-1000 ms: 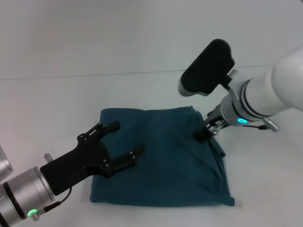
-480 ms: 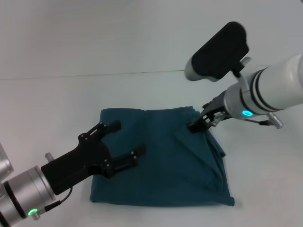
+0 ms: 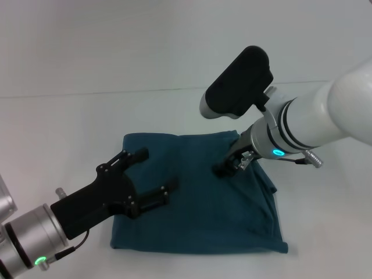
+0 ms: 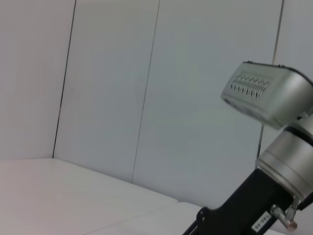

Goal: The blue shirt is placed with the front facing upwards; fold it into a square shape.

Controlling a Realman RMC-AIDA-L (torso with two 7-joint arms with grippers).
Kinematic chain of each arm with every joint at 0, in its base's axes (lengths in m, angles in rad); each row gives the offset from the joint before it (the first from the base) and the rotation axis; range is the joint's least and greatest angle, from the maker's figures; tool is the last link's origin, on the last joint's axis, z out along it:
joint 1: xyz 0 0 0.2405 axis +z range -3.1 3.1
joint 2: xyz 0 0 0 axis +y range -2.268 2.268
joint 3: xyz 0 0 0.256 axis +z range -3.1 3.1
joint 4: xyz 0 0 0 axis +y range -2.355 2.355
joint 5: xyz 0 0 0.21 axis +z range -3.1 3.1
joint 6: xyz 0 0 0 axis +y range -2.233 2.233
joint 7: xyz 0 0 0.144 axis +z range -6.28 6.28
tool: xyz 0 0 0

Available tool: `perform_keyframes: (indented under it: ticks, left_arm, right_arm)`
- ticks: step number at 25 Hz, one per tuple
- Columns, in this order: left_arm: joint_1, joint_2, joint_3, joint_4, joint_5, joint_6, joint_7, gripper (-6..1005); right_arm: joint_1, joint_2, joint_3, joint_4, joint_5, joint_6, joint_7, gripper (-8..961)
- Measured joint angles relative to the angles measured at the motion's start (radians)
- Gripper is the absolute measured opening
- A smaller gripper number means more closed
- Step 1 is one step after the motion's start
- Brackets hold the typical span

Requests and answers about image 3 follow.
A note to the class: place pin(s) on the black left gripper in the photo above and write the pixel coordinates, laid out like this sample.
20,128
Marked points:
96,200

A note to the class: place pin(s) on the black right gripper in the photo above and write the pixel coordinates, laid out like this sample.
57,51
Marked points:
241,145

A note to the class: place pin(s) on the teal shirt with FREE print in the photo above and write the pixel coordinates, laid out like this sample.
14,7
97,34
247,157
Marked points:
197,203

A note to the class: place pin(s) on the right wrist camera housing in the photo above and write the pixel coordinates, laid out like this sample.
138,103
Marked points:
238,84

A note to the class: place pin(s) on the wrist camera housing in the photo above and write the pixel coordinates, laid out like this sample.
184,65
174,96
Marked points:
5,200
238,84

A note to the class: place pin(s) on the left wrist camera housing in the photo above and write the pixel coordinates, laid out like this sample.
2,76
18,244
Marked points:
5,200

